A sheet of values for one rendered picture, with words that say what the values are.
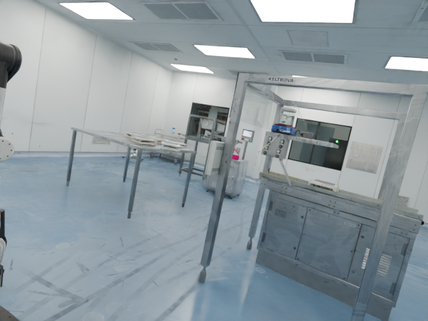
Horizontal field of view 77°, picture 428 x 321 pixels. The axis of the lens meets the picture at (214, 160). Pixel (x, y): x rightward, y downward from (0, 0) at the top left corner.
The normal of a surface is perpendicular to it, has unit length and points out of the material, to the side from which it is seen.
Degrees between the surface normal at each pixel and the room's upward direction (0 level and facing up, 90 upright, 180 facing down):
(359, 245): 90
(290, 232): 90
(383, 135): 90
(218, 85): 90
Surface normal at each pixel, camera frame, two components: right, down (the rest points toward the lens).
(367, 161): -0.41, 0.02
